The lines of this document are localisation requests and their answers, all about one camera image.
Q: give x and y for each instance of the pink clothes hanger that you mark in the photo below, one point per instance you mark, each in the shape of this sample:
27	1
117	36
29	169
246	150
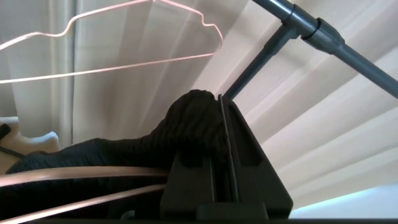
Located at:
77	173
124	66

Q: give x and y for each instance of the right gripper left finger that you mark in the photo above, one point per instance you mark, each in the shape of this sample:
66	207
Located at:
183	189

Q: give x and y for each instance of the black shorts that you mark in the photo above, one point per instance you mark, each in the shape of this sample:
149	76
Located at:
186	124

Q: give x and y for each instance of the black clothes rack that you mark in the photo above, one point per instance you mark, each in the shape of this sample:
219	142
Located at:
323	35

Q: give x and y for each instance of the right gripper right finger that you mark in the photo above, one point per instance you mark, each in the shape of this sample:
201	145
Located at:
258	186

